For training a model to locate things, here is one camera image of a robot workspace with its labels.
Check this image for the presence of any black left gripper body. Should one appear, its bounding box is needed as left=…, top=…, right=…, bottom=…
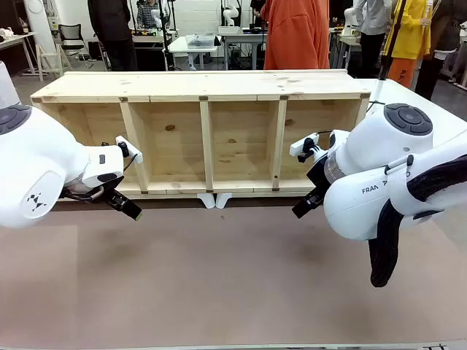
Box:
left=103, top=183, right=125, bottom=205

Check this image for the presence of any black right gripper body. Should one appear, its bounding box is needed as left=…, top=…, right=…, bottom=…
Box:
left=306, top=160, right=331, bottom=200

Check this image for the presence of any light wooden shelf unit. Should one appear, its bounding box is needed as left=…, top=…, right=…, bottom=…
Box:
left=30, top=69, right=372, bottom=200

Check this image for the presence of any person in orange hoodie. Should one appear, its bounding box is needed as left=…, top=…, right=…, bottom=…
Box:
left=263, top=0, right=331, bottom=71

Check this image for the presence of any person in brown jacket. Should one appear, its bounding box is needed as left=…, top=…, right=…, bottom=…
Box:
left=414, top=0, right=467, bottom=102

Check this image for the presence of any white wooden stool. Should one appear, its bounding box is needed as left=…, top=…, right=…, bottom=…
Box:
left=37, top=52, right=63, bottom=82

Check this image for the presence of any person in black clothes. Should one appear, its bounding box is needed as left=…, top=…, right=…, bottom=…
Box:
left=87, top=0, right=139, bottom=72

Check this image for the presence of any black and yellow tripod pole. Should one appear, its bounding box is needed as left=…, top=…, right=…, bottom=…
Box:
left=377, top=0, right=408, bottom=82

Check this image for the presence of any white background desk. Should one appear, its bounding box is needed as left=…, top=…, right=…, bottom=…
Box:
left=167, top=35, right=220, bottom=71

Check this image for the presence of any grey background desk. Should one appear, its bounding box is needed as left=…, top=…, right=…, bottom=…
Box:
left=217, top=25, right=270, bottom=71

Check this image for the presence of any black mesh office chair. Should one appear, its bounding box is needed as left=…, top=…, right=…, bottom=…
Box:
left=57, top=23, right=91, bottom=69

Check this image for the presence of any black stand pole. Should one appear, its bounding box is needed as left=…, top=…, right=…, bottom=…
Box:
left=158, top=0, right=180, bottom=72

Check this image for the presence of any person in grey jacket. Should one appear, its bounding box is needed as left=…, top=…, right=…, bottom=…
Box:
left=355, top=0, right=393, bottom=79

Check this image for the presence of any person in yellow jacket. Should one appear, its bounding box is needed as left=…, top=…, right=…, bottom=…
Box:
left=385, top=0, right=433, bottom=88

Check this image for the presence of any clear plastic storage box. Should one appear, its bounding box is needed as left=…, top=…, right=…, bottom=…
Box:
left=185, top=33, right=217, bottom=49

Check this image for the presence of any person in plaid shirt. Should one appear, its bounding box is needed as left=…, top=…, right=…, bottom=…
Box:
left=136, top=0, right=169, bottom=29

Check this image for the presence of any white side table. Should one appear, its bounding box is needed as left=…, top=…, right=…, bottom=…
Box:
left=0, top=31, right=40, bottom=77

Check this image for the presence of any tall white column appliance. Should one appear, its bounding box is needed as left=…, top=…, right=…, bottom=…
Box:
left=24, top=0, right=56, bottom=53

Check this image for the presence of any thin black left camera cable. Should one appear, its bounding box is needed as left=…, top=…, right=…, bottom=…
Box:
left=123, top=152, right=140, bottom=173

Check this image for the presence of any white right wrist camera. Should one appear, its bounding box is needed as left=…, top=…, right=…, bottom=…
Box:
left=290, top=133, right=321, bottom=156

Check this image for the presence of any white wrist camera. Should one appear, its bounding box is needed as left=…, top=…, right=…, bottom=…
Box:
left=115, top=136, right=143, bottom=166
left=290, top=133, right=321, bottom=156

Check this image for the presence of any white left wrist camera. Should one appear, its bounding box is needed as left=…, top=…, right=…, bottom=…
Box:
left=115, top=136, right=143, bottom=166

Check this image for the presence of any black braided cable sleeve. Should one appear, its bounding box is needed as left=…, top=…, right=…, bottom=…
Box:
left=368, top=155, right=467, bottom=289

